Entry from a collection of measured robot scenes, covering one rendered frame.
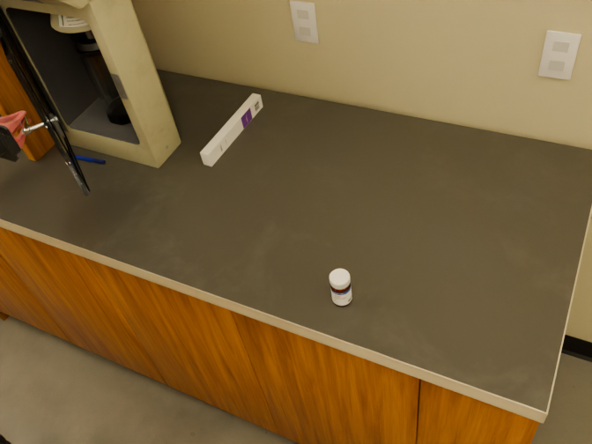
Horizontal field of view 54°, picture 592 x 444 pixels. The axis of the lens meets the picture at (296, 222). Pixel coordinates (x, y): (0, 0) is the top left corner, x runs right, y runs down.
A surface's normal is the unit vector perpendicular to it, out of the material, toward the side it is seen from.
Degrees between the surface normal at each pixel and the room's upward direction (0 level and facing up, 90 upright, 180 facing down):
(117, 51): 90
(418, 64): 90
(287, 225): 0
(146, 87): 90
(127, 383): 0
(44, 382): 0
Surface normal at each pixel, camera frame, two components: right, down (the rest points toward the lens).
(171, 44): -0.44, 0.71
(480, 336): -0.13, -0.66
